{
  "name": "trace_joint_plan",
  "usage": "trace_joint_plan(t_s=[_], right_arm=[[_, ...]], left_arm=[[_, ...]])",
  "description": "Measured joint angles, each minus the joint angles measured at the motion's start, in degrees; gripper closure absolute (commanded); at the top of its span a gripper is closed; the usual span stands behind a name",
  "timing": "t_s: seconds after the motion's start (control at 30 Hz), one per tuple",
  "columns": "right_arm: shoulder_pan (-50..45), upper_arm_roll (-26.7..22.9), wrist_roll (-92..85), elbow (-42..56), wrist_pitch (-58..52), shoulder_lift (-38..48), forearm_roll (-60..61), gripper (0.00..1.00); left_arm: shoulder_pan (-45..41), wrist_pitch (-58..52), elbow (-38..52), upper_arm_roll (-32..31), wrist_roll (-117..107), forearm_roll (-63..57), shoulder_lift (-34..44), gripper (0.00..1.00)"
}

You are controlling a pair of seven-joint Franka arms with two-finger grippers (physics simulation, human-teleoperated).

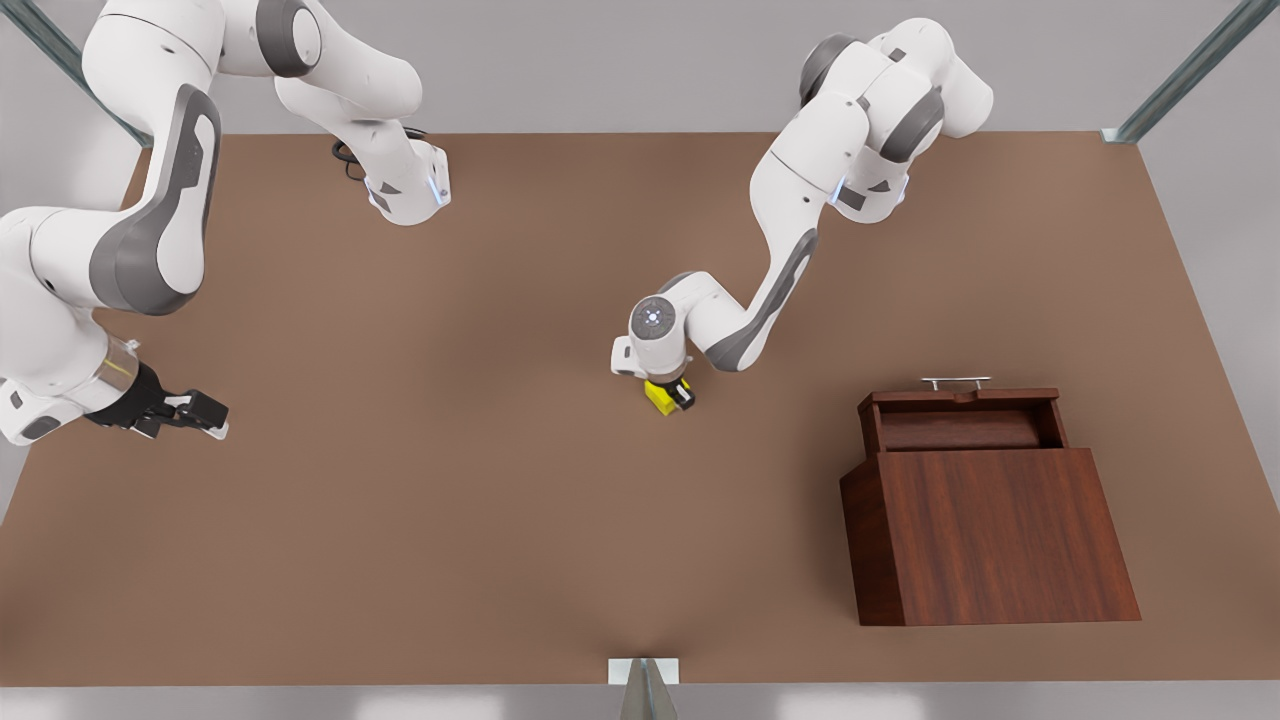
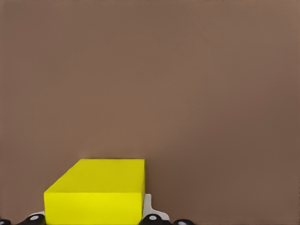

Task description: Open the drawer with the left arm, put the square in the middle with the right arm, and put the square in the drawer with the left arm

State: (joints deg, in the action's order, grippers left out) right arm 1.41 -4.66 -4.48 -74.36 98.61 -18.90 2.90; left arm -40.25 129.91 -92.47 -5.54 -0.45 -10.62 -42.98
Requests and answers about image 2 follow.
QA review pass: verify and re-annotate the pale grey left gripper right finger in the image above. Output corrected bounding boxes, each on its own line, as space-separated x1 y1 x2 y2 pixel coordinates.
139 193 170 225

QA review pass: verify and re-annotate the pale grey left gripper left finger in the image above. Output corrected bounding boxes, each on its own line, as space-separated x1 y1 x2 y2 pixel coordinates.
13 210 45 225

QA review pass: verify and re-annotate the yellow drawer box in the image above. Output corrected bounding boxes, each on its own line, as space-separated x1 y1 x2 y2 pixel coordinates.
44 158 147 225

